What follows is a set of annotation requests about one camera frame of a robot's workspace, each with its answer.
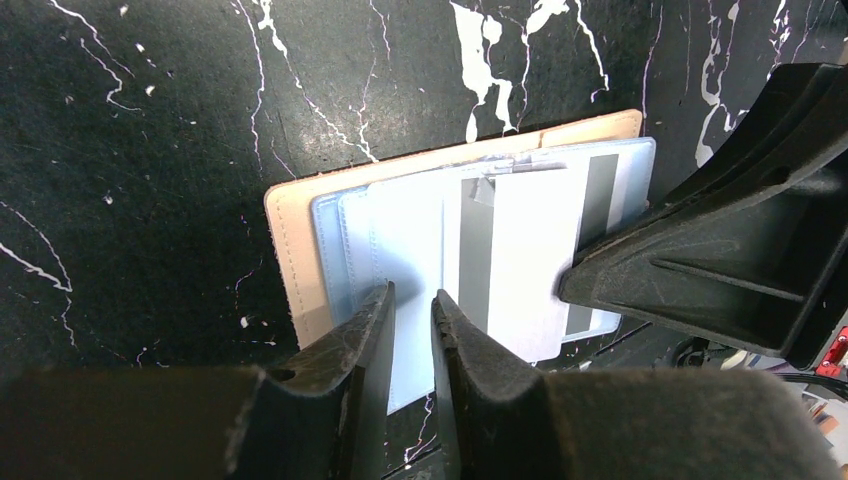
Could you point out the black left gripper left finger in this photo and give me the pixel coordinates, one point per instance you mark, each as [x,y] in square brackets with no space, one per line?
[320,415]

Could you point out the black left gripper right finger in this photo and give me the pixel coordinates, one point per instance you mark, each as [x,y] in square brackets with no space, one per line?
[501,418]

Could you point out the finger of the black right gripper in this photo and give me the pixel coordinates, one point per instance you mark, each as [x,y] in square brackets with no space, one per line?
[750,251]

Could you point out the white card black stripe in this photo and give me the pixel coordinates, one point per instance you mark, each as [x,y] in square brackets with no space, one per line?
[507,239]

